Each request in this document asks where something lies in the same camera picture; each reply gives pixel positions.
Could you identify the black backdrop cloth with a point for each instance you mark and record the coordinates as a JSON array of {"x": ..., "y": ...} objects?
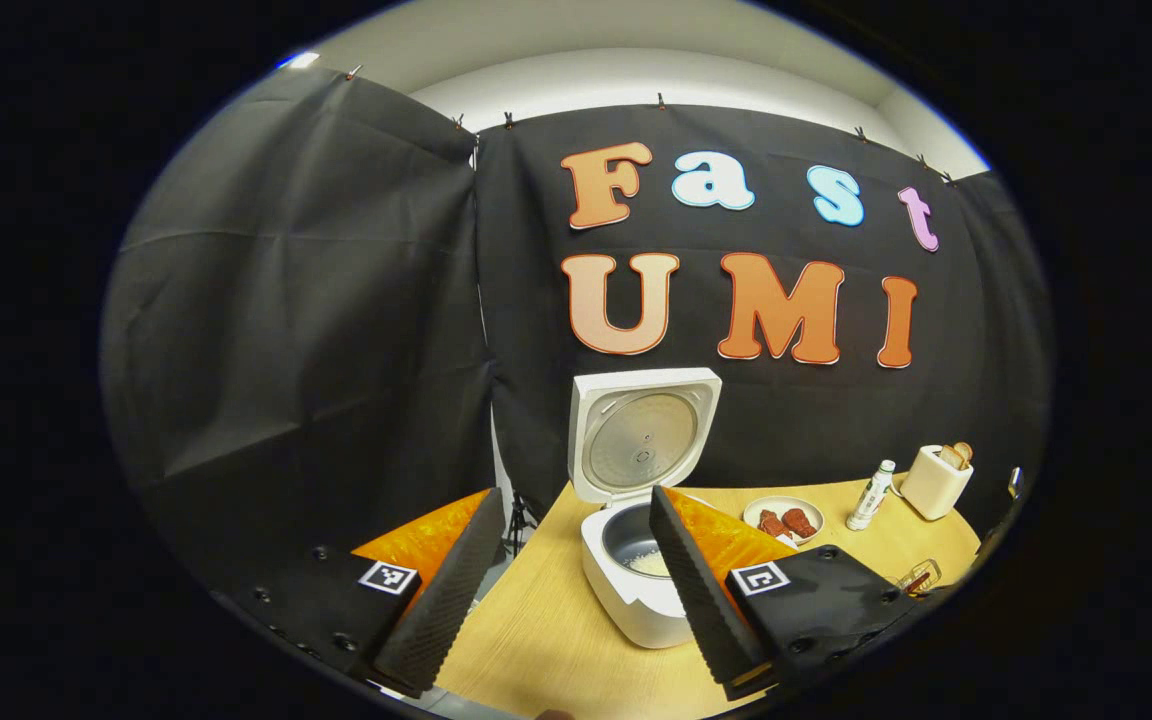
[{"x": 336, "y": 350}]

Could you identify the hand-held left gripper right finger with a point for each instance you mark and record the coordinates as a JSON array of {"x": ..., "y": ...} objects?
[{"x": 701, "y": 600}]

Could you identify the white rice heap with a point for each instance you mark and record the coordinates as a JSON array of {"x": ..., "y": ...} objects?
[{"x": 651, "y": 565}]

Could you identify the white round plate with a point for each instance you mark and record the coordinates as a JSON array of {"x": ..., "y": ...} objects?
[{"x": 782, "y": 502}]

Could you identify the white rice cooker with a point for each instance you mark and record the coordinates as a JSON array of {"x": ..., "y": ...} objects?
[{"x": 626, "y": 615}]

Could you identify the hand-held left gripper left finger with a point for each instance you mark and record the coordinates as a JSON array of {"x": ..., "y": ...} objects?
[{"x": 446, "y": 600}]

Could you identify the black tripod stand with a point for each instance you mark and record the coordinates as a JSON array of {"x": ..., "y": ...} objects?
[{"x": 516, "y": 520}]

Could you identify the toasted bread slice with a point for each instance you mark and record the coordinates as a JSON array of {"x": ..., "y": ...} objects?
[
  {"x": 964, "y": 451},
  {"x": 951, "y": 457}
]

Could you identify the white green-label bottle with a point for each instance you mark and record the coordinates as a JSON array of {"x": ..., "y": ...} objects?
[{"x": 868, "y": 500}]

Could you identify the ceiling light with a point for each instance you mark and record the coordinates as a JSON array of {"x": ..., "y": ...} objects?
[{"x": 301, "y": 60}]

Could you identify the red braised meat piece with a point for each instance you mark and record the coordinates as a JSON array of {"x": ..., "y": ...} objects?
[
  {"x": 772, "y": 524},
  {"x": 799, "y": 522}
]

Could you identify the cream toaster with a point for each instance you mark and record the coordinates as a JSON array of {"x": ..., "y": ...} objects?
[{"x": 931, "y": 485}]

